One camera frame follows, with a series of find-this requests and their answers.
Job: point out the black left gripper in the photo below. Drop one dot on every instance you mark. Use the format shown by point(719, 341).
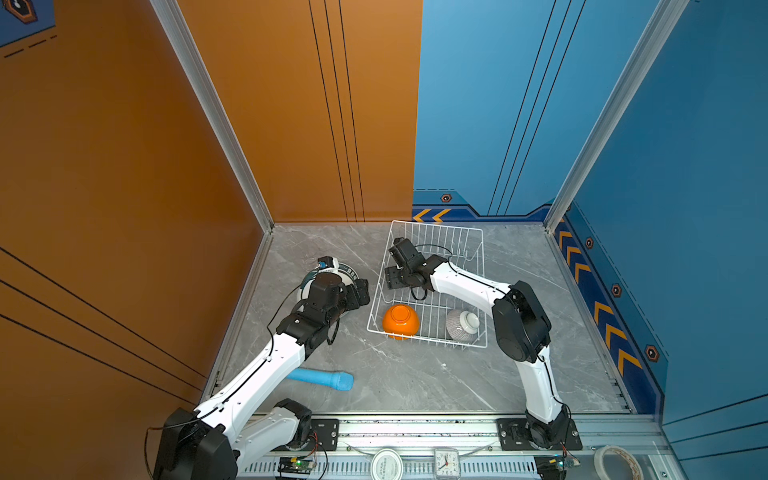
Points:
point(362, 292)

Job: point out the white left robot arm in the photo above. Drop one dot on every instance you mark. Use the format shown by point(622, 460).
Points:
point(218, 437)

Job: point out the striped ceramic bowl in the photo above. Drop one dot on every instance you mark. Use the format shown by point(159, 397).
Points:
point(462, 326)

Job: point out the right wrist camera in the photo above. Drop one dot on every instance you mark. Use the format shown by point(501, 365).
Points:
point(405, 252)

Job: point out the aluminium corner post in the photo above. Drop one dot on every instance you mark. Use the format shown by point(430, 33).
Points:
point(653, 38)
point(177, 31)

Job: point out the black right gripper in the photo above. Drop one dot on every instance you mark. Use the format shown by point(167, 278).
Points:
point(391, 277)

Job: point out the aluminium corner post right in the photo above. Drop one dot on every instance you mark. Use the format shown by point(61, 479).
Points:
point(653, 38)

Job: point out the aluminium corner post left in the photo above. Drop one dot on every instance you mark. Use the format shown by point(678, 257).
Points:
point(177, 31)

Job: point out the small white alarm clock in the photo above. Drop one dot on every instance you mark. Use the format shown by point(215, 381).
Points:
point(447, 464)

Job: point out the green circuit board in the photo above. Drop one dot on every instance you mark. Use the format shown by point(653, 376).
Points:
point(296, 467)

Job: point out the blue toy microphone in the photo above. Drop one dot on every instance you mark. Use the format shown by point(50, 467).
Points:
point(340, 381)

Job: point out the orange bowl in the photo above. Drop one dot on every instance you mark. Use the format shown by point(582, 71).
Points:
point(401, 321)

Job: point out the white plate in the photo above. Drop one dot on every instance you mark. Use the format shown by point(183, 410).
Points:
point(346, 272)

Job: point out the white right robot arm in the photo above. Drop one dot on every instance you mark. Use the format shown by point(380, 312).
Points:
point(521, 326)

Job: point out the roll of white tape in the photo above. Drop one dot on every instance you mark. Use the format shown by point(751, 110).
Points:
point(615, 462)

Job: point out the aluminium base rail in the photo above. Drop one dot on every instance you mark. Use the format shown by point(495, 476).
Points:
point(490, 446)

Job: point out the small circuit board right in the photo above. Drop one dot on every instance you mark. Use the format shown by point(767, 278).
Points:
point(555, 467)

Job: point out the white wire dish rack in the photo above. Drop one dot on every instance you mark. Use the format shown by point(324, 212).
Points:
point(463, 247)

